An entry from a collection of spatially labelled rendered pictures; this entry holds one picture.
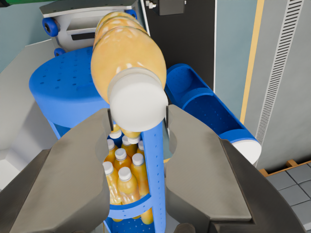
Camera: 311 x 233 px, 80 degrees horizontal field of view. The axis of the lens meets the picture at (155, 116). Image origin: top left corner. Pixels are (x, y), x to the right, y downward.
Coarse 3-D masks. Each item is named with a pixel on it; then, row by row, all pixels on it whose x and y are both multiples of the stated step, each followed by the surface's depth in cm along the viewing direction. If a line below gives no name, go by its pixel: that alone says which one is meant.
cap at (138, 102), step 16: (128, 80) 12; (144, 80) 12; (112, 96) 12; (128, 96) 11; (144, 96) 12; (160, 96) 12; (112, 112) 12; (128, 112) 12; (144, 112) 13; (160, 112) 13; (128, 128) 13; (144, 128) 13
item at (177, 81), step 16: (176, 64) 149; (176, 80) 159; (192, 80) 162; (176, 96) 163; (192, 96) 116; (208, 96) 139; (192, 112) 145; (208, 112) 136; (224, 112) 120; (224, 128) 120; (240, 128) 106
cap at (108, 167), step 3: (105, 162) 63; (108, 162) 63; (105, 165) 62; (108, 165) 62; (111, 165) 62; (105, 168) 61; (108, 168) 61; (111, 168) 61; (105, 171) 60; (108, 171) 61; (111, 171) 62
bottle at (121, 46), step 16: (112, 16) 23; (128, 16) 23; (96, 32) 22; (112, 32) 16; (128, 32) 15; (144, 32) 17; (96, 48) 16; (112, 48) 14; (128, 48) 14; (144, 48) 14; (96, 64) 15; (112, 64) 13; (128, 64) 13; (144, 64) 14; (160, 64) 15; (96, 80) 15; (112, 80) 13; (160, 80) 14
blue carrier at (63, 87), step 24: (48, 72) 40; (72, 72) 40; (48, 96) 33; (72, 96) 32; (96, 96) 32; (48, 120) 44; (72, 120) 34; (120, 144) 78; (144, 144) 44; (120, 216) 60
